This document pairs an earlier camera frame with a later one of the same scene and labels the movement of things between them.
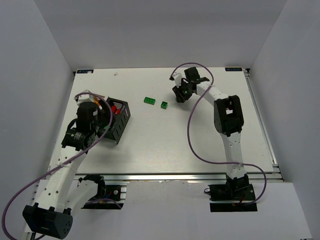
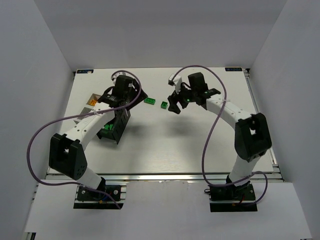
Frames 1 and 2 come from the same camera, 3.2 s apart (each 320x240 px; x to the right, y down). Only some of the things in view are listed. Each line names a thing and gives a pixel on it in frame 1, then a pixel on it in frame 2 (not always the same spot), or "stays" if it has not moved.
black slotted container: [121, 114] stays
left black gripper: [100, 120] → [139, 96]
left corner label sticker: [90, 71] stays
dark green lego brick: [164, 105] stays
